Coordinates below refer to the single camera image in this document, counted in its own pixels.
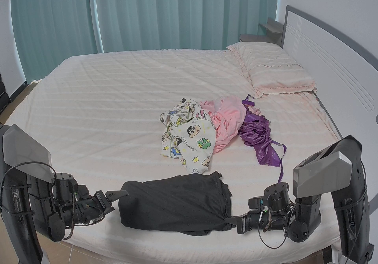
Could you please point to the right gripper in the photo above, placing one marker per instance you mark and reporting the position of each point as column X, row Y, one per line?
column 251, row 222

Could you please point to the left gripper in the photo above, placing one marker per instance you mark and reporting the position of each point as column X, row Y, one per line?
column 91, row 206

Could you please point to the black garment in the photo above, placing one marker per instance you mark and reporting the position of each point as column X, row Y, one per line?
column 174, row 203

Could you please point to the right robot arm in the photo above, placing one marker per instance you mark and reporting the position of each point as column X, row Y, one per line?
column 327, row 174

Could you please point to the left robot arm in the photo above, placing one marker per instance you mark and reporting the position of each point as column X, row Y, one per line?
column 23, row 168

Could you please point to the white printed pyjama garment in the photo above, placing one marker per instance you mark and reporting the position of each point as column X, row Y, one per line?
column 192, row 138

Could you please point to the bed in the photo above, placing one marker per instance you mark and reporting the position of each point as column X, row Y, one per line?
column 103, row 103

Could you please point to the purple satin garment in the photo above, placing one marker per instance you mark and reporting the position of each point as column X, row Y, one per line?
column 257, row 131

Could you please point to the pink garment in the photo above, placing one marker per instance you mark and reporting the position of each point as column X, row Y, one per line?
column 227, row 121

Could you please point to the pale pink pillow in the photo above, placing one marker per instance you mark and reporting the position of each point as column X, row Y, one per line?
column 271, row 70

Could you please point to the grey bedside table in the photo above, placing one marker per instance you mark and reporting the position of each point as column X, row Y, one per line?
column 265, row 36

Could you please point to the blue-green curtain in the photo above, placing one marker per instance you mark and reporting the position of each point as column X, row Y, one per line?
column 56, row 8
column 189, row 2

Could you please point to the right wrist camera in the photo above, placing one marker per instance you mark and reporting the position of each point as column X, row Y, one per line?
column 255, row 203

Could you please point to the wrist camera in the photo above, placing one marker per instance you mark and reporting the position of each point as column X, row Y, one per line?
column 255, row 203
column 82, row 191

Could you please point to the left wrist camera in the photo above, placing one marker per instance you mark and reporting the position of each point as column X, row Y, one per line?
column 82, row 191

